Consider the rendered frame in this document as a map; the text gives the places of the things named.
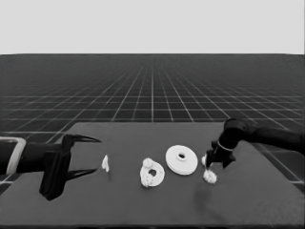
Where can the white toothed gear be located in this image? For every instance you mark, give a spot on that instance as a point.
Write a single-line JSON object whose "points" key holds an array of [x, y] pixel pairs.
{"points": [[143, 183], [145, 164], [207, 177], [203, 161]]}

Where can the large thick white disc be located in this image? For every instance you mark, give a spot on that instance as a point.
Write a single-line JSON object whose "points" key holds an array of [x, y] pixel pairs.
{"points": [[173, 160]]}

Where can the small white T-shaped piece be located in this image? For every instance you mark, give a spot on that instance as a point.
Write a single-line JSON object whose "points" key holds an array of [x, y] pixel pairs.
{"points": [[105, 165]]}

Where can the white round pinned carrier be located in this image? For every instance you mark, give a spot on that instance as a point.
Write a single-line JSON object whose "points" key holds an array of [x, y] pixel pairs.
{"points": [[160, 170]]}

